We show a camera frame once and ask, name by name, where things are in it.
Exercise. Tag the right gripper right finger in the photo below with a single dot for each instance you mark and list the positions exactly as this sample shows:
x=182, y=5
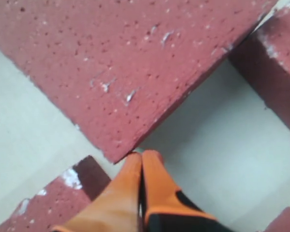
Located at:
x=165, y=207

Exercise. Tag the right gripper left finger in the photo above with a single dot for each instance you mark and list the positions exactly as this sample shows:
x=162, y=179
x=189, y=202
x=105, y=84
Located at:
x=116, y=209

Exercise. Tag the red brick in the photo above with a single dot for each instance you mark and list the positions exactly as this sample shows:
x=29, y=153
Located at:
x=60, y=200
x=281, y=223
x=117, y=68
x=263, y=59

